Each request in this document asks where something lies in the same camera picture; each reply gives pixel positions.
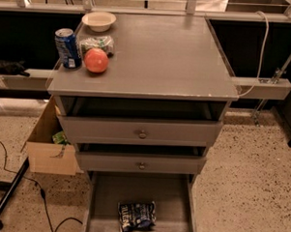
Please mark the blue chip bag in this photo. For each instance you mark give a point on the blue chip bag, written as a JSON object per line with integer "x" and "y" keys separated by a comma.
{"x": 136, "y": 216}

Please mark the black object on rail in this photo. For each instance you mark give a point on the black object on rail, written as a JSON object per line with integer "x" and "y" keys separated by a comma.
{"x": 13, "y": 68}

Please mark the green packet in box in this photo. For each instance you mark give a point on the green packet in box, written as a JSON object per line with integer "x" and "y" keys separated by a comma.
{"x": 60, "y": 138}

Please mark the grey drawer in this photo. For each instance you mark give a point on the grey drawer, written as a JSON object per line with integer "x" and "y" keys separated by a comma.
{"x": 171, "y": 194}
{"x": 140, "y": 122}
{"x": 139, "y": 158}

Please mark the grey top drawer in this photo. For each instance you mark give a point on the grey top drawer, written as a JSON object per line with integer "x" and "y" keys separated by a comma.
{"x": 140, "y": 122}

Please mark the grey drawer cabinet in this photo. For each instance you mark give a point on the grey drawer cabinet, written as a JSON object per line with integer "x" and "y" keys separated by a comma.
{"x": 156, "y": 57}

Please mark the grey middle drawer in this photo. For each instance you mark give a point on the grey middle drawer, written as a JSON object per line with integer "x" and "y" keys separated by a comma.
{"x": 139, "y": 158}

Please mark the black metal floor bar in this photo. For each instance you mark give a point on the black metal floor bar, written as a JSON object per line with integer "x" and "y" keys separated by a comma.
{"x": 8, "y": 188}

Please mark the white bowl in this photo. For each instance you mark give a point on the white bowl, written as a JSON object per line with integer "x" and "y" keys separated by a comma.
{"x": 99, "y": 21}

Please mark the grey bottom drawer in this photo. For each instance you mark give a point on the grey bottom drawer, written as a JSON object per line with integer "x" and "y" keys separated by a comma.
{"x": 171, "y": 194}

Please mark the red apple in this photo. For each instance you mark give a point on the red apple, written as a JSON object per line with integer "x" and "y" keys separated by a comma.
{"x": 96, "y": 60}

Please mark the blue soda can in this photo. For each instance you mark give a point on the blue soda can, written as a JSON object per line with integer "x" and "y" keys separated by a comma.
{"x": 68, "y": 49}

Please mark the cardboard box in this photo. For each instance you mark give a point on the cardboard box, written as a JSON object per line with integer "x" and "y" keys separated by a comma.
{"x": 44, "y": 155}

